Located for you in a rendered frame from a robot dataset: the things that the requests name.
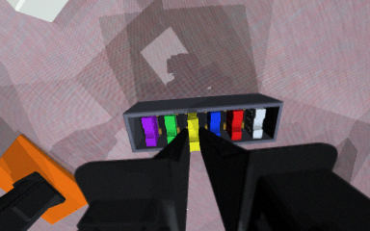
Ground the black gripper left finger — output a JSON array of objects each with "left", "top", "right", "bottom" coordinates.
[{"left": 74, "top": 128, "right": 190, "bottom": 231}]

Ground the blue fuse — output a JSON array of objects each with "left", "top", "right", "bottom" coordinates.
[{"left": 207, "top": 111, "right": 221, "bottom": 136}]

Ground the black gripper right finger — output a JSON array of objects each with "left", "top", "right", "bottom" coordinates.
[{"left": 198, "top": 127, "right": 338, "bottom": 231}]

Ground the green fuse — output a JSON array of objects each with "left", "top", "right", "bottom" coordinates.
[{"left": 164, "top": 115, "right": 177, "bottom": 143}]

